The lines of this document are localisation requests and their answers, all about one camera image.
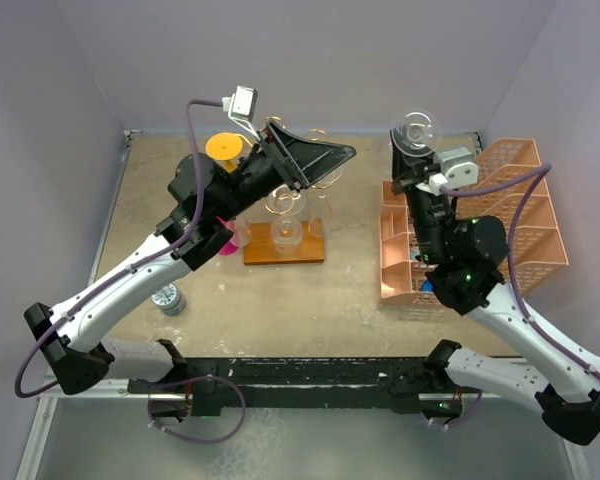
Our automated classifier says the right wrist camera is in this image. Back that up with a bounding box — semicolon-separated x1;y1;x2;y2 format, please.
426;147;479;195

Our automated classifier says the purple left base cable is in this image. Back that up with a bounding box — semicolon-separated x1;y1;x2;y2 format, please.
147;374;248;444

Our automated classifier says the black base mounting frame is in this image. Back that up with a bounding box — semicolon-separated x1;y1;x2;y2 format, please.
128;357;475;420

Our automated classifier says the gold wire wine glass rack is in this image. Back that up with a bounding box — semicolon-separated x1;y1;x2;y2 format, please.
239;115;343;266

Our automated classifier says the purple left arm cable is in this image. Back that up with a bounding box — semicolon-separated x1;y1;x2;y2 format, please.
13;98;226;399

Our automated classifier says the blue cap in organizer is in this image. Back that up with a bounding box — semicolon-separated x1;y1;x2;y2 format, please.
421;280;433;292

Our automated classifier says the pink plastic goblet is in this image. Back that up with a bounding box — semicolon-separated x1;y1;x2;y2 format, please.
218;220;239;256

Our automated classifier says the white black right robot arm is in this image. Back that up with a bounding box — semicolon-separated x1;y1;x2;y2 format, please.
390;122;600;446

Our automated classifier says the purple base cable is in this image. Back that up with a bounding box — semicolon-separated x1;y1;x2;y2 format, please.
427;389;483;432
147;374;248;444

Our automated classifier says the clear wine glass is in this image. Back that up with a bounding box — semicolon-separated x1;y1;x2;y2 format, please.
234;215;252;248
390;109;442;158
265;186;306;257
308;167;342;238

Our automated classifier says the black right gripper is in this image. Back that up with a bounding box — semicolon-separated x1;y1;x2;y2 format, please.
389;126;452;262

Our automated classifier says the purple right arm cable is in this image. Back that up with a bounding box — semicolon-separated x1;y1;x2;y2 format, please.
439;163;600;396

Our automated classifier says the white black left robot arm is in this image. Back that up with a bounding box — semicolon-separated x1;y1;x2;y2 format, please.
24;121;356;395

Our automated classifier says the peach plastic file organizer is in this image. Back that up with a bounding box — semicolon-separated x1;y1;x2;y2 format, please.
379;138;568;308

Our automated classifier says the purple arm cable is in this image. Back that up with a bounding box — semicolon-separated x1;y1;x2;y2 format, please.
439;163;600;396
13;98;226;399

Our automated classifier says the small round tin can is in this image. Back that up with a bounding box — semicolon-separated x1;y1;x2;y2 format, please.
151;283;186;316

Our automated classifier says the orange plastic goblet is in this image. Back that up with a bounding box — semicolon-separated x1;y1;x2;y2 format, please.
205;132;245;172

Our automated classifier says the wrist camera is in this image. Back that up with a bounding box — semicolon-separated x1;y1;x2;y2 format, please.
221;86;260;140
426;147;479;195

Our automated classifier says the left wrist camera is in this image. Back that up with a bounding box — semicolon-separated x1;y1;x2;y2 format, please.
221;86;260;140

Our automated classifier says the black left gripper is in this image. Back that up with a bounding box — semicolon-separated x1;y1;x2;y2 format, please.
214;120;354;223

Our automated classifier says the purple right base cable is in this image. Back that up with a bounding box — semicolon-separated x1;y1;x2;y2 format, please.
427;389;483;432

